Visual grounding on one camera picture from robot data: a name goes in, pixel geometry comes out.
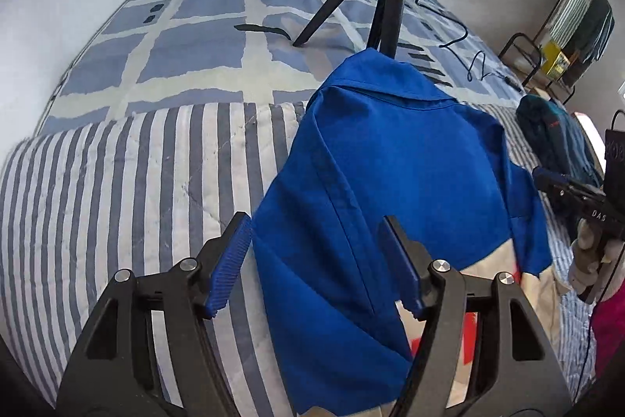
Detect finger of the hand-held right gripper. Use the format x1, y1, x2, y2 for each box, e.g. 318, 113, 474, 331
532, 166, 588, 204

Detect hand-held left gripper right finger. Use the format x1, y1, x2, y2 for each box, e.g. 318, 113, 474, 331
377, 215, 573, 417

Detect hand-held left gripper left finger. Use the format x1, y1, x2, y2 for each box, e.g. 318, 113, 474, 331
55, 211, 253, 417

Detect cream and blue jacket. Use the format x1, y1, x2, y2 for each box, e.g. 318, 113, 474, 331
251, 48, 570, 417

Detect dark navy clothes pile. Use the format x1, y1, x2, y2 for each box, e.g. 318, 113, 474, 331
515, 95, 604, 242

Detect black clothes rack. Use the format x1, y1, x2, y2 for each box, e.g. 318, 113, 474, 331
498, 0, 616, 105

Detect hanging dark clothes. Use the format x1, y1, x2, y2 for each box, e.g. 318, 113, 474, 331
566, 0, 616, 88

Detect person's right hand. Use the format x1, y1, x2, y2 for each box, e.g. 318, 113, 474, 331
568, 219, 595, 295

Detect person's pink clothing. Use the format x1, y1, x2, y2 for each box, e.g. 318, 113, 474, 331
591, 275, 625, 379

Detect striped blanket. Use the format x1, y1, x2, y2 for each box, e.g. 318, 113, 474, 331
0, 102, 606, 417

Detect striped towel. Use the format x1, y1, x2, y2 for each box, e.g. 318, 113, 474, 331
547, 0, 601, 51

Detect checked blue bedsheet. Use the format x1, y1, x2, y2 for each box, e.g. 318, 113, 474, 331
36, 0, 525, 137

